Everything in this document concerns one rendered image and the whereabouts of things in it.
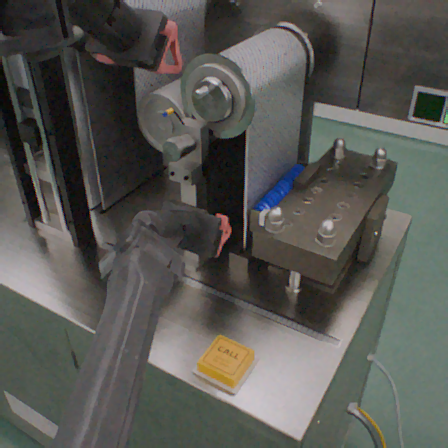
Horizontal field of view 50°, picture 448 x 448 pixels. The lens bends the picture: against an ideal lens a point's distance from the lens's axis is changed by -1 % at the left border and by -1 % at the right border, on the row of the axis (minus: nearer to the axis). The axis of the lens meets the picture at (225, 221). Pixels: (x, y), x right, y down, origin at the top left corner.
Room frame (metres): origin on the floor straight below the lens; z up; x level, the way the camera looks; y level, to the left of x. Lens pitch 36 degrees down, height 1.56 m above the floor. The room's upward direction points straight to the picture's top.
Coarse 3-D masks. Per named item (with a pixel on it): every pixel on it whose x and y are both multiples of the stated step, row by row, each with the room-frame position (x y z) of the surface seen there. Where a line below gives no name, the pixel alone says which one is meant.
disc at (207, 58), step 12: (192, 60) 0.82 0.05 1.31; (204, 60) 0.81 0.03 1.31; (216, 60) 0.80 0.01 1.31; (228, 60) 0.79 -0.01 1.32; (240, 72) 0.77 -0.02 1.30; (240, 84) 0.77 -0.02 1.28; (252, 96) 0.76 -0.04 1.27; (252, 108) 0.76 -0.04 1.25; (240, 120) 0.77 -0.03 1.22; (216, 132) 0.80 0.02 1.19; (228, 132) 0.78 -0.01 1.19; (240, 132) 0.77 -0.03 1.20
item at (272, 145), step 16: (288, 112) 0.91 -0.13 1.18; (256, 128) 0.79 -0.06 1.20; (272, 128) 0.85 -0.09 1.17; (288, 128) 0.92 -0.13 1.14; (256, 144) 0.80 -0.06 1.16; (272, 144) 0.86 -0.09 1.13; (288, 144) 0.92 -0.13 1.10; (256, 160) 0.80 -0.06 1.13; (272, 160) 0.86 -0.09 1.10; (288, 160) 0.93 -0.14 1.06; (256, 176) 0.80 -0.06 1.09; (272, 176) 0.86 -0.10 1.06; (256, 192) 0.80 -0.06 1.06
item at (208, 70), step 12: (192, 72) 0.81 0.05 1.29; (204, 72) 0.80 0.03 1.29; (216, 72) 0.79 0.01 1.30; (228, 72) 0.78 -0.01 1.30; (192, 84) 0.81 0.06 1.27; (228, 84) 0.78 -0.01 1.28; (240, 96) 0.76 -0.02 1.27; (192, 108) 0.81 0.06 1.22; (240, 108) 0.76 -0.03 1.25; (204, 120) 0.80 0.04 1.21; (228, 120) 0.78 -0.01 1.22
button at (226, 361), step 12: (216, 348) 0.53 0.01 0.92; (228, 348) 0.53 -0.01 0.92; (240, 348) 0.53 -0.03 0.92; (204, 360) 0.51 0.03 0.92; (216, 360) 0.51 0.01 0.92; (228, 360) 0.51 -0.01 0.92; (240, 360) 0.51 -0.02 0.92; (252, 360) 0.52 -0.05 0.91; (204, 372) 0.50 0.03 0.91; (216, 372) 0.49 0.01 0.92; (228, 372) 0.48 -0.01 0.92; (240, 372) 0.49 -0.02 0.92; (228, 384) 0.47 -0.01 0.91
